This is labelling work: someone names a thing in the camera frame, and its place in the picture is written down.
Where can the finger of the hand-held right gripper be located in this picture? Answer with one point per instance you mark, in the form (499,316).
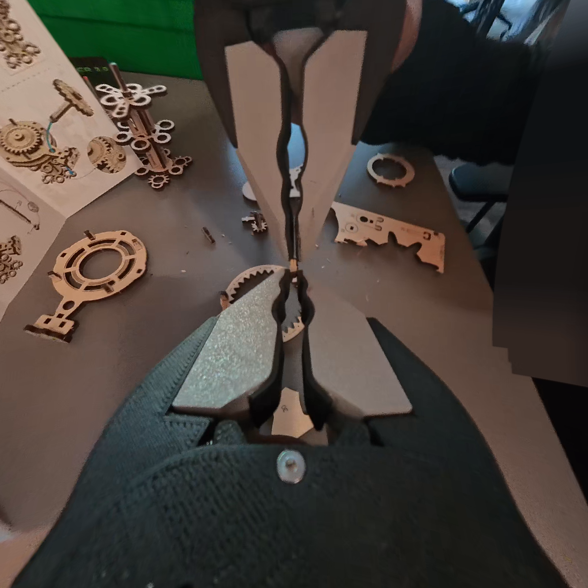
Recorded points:
(335,115)
(255,119)

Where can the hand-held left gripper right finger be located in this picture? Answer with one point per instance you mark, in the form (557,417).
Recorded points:
(358,363)

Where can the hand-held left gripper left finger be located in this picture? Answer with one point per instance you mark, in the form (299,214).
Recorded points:
(229,358)

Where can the wooden model with loop arms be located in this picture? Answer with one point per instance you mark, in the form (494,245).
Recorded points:
(138,133)

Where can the person's right forearm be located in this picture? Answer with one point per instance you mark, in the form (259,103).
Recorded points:
(459,82)

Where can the person's right hand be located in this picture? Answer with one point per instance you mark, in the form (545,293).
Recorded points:
(411,32)

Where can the wooden disc with square hole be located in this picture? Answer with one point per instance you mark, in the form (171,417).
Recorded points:
(248,190)

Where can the square wooden offcut gear cutout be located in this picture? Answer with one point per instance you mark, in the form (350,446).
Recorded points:
(289,413)

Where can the green plastic bin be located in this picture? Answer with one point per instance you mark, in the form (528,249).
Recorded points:
(115,32)

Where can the small wooden gear on axle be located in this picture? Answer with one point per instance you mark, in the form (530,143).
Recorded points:
(257,223)

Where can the small dark wooden peg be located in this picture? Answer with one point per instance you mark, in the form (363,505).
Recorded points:
(208,234)

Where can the long wooden offcut sheet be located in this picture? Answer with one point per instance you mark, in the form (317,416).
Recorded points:
(390,229)

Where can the black printed box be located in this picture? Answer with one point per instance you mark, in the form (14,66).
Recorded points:
(87,69)

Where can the black office chair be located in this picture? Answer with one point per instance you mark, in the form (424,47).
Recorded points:
(477,177)

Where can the folded instruction leaflet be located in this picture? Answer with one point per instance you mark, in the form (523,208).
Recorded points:
(46,193)

